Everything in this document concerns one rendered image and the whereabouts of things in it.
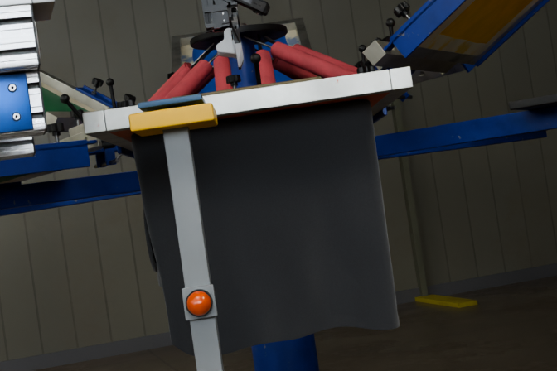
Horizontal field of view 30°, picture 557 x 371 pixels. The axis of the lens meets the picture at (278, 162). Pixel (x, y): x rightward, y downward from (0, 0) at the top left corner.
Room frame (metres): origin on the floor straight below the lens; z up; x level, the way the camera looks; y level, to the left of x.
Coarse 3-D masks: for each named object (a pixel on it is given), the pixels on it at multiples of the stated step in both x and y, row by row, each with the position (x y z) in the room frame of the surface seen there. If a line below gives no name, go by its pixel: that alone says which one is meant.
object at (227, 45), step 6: (228, 30) 2.41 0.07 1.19; (228, 36) 2.41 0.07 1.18; (222, 42) 2.41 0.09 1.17; (228, 42) 2.41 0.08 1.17; (234, 42) 2.40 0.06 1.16; (240, 42) 2.40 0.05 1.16; (216, 48) 2.40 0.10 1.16; (222, 48) 2.40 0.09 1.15; (228, 48) 2.40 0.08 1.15; (234, 48) 2.40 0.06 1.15; (240, 48) 2.40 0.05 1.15; (234, 54) 2.41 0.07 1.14; (240, 54) 2.40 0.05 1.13; (240, 60) 2.41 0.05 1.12
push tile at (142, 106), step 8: (184, 96) 1.60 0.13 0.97; (192, 96) 1.60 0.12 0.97; (200, 96) 1.60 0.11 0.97; (144, 104) 1.60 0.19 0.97; (152, 104) 1.60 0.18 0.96; (160, 104) 1.60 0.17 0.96; (168, 104) 1.60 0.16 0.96; (176, 104) 1.62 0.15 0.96; (184, 104) 1.64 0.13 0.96; (192, 104) 1.65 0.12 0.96
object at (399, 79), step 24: (384, 72) 1.83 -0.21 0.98; (408, 72) 1.83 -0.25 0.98; (216, 96) 1.82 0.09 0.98; (240, 96) 1.82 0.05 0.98; (264, 96) 1.82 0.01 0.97; (288, 96) 1.83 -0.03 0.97; (312, 96) 1.83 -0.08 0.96; (336, 96) 1.83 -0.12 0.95; (360, 96) 1.86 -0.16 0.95; (96, 120) 1.82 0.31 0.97; (120, 120) 1.82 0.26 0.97; (120, 144) 2.20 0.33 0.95
